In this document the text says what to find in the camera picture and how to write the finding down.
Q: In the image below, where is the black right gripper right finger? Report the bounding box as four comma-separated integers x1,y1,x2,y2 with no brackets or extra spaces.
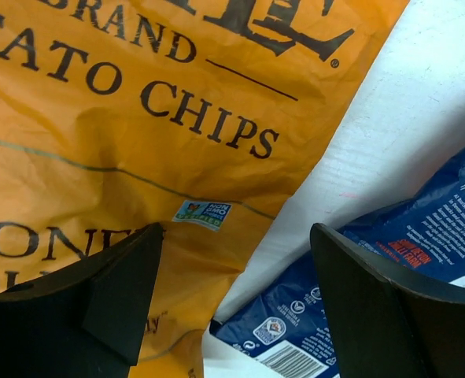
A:
310,224,465,377

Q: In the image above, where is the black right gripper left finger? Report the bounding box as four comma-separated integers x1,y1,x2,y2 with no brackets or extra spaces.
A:
0,224,163,378

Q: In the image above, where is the blue chips bag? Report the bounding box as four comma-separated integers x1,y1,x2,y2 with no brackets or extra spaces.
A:
209,148,465,377

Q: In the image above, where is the yellow potato chips bag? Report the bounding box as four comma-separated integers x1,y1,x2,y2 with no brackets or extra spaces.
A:
0,1,406,377

